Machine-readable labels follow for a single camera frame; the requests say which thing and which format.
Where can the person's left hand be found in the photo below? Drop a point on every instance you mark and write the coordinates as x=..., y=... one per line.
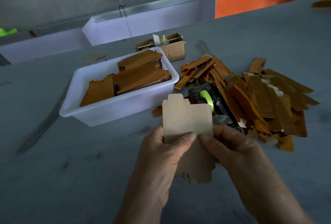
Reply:
x=155, y=169

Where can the person's right hand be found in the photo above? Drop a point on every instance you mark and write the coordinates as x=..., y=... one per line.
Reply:
x=243, y=167

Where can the single gold strip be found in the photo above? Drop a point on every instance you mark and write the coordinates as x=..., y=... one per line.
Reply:
x=157, y=111

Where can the carton blanks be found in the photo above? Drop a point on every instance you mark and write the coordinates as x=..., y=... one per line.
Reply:
x=186, y=118

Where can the pile of gold boxes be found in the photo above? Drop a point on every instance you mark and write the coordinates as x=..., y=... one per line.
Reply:
x=269, y=102

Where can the gold cartons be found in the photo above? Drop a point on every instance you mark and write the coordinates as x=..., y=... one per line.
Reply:
x=142, y=76

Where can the person's left forearm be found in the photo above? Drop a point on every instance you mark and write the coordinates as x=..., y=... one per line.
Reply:
x=139, y=213

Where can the person's right forearm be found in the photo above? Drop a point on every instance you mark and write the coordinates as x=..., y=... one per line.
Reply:
x=276, y=213

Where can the black tape dispenser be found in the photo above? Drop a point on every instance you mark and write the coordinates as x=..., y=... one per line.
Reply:
x=226, y=114

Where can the white plastic bin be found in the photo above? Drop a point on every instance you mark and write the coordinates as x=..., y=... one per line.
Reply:
x=116, y=110

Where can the green tape roll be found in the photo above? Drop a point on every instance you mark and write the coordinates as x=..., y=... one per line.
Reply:
x=207, y=100

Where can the small cardboard box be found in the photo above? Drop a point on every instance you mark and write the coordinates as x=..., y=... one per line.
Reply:
x=176, y=51

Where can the long white tray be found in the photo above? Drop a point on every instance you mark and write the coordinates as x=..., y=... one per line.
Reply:
x=41, y=45
x=170, y=14

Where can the small brown object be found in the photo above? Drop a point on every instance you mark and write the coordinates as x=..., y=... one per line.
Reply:
x=32, y=33

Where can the neon green object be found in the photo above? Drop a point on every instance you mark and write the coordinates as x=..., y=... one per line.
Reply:
x=7, y=31

